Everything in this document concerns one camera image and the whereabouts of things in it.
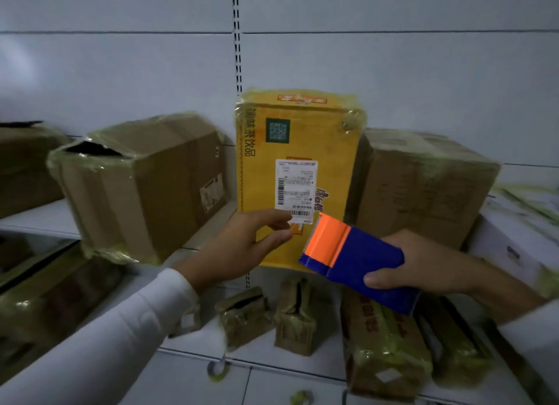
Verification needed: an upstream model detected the yellow taped cardboard box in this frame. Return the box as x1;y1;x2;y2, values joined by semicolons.
234;89;367;271

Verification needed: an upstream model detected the large brown box torn corner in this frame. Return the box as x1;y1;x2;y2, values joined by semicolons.
47;112;229;266

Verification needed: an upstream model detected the blue and orange handheld scanner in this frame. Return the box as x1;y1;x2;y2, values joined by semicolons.
299;212;421;316

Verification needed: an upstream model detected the dark brown taped cardboard box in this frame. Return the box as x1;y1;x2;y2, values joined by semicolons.
0;240;124;385

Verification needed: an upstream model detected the small parcel with white label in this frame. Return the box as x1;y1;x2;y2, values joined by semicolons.
169;303;202;338

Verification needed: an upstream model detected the slotted metal shelf upright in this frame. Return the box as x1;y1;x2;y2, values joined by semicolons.
231;0;244;98

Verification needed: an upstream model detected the person's right hand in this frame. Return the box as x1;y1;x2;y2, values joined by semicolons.
363;229;492;297

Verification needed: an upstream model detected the long taped box red print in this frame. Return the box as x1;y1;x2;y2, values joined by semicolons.
340;288;434;402

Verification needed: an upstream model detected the person's right forearm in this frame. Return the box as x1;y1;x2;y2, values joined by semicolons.
474;258;559;390

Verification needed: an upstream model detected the person's left forearm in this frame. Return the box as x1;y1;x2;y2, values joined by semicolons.
0;267;202;397

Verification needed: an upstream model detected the white cardboard box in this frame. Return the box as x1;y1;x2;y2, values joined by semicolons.
464;185;559;300

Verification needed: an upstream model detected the brown box wrapped in tape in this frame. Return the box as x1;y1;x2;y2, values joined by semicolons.
349;128;501;251

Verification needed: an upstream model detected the small upright taped parcel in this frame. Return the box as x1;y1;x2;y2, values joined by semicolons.
274;277;318;357

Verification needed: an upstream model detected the person's left hand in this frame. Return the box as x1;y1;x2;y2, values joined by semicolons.
174;208;293;293

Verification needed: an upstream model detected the long dark taped parcel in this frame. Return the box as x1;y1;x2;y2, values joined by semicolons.
414;294;495;376

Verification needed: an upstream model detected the small crumpled taped parcel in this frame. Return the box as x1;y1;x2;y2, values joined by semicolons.
214;286;276;349

